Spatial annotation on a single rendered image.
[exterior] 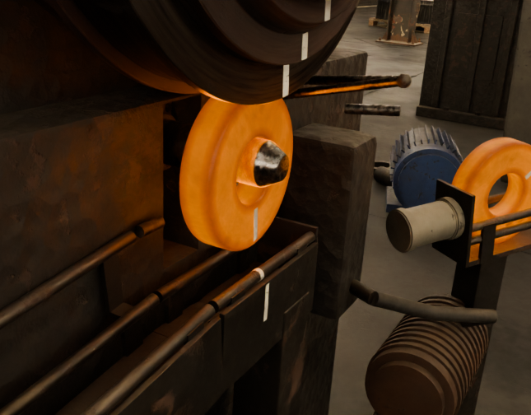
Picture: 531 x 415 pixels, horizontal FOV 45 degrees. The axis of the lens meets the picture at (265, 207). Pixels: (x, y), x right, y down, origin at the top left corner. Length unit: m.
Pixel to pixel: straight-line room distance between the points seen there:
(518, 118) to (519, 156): 2.38
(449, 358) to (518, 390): 0.95
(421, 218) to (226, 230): 0.37
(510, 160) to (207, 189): 0.53
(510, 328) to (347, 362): 0.57
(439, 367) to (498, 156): 0.30
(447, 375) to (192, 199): 0.46
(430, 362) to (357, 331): 1.07
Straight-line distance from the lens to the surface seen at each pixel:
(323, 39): 0.60
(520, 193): 1.00
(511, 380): 1.87
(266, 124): 0.60
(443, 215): 0.90
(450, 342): 0.93
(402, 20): 9.48
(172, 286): 0.62
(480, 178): 0.93
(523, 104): 3.33
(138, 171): 0.59
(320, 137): 0.79
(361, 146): 0.78
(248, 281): 0.61
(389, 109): 0.61
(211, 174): 0.53
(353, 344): 1.87
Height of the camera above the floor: 1.00
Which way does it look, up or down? 21 degrees down
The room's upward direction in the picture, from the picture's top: 3 degrees clockwise
